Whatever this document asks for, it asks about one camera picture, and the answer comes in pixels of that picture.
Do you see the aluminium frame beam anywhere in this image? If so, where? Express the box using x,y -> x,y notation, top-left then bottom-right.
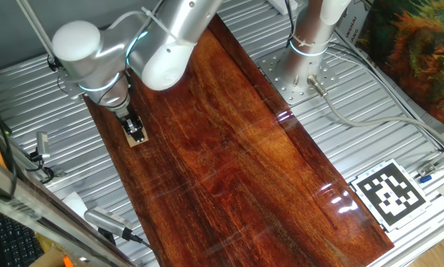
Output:
0,150 -> 136,267

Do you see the brown cardboard box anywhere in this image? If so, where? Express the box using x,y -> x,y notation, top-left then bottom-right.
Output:
27,246 -> 82,267

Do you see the thick black cable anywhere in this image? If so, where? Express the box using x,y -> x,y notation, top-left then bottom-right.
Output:
0,87 -> 19,203

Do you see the black usb cable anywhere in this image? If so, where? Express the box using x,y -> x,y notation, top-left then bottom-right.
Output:
127,231 -> 164,267

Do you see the black keyboard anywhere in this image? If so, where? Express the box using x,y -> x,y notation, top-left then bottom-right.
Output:
0,213 -> 45,267

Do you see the glossy reddish wooden board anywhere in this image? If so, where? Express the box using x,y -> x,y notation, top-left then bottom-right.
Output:
83,13 -> 395,267

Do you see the small tan wooden block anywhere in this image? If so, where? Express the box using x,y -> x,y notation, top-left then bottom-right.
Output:
123,127 -> 150,148

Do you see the perforated silver base plate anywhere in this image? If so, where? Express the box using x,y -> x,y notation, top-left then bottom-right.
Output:
256,47 -> 339,105

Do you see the small metal clamp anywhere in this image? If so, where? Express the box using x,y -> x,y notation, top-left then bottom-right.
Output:
417,162 -> 437,178

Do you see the silver vented camera device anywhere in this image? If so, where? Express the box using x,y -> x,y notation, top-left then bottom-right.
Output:
83,205 -> 134,240

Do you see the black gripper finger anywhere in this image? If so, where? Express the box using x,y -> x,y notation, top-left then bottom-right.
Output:
122,124 -> 138,142
131,124 -> 148,144

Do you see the thick grey base cable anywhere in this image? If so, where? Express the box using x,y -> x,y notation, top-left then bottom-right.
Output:
306,73 -> 444,149

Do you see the thin white pole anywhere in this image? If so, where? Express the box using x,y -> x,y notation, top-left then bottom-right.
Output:
16,0 -> 56,59

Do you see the small silver camera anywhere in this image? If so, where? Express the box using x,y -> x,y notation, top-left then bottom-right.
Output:
35,131 -> 52,161

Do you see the black and white marker board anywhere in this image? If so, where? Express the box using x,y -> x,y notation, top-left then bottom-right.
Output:
349,158 -> 432,234

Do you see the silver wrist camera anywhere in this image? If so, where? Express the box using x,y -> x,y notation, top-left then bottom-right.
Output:
58,70 -> 85,102

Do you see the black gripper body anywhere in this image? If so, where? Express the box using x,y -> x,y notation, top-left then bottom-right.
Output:
114,105 -> 141,127

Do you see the thin light grey cable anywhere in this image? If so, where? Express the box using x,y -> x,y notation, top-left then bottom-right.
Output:
105,9 -> 150,31

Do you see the black metal clamp tool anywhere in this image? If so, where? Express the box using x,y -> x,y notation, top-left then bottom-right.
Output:
23,150 -> 56,185

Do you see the colourful printed cloth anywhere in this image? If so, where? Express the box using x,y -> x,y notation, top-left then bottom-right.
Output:
354,0 -> 444,131

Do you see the black camera stand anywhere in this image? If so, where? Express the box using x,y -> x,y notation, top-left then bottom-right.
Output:
97,226 -> 117,246

